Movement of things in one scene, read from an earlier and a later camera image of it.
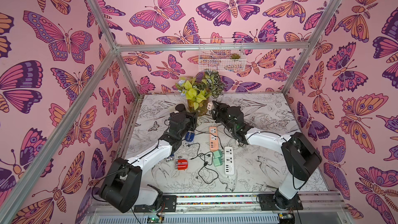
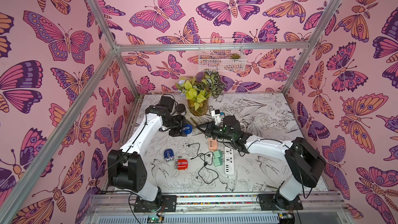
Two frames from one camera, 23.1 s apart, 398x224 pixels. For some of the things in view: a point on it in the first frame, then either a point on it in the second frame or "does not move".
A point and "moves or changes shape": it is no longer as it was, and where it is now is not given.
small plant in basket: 235,56 does not move
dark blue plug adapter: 189,136 moves or changes shape
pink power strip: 213,139 does not move
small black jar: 180,108 does not move
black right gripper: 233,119 -> 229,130
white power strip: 229,161 does not move
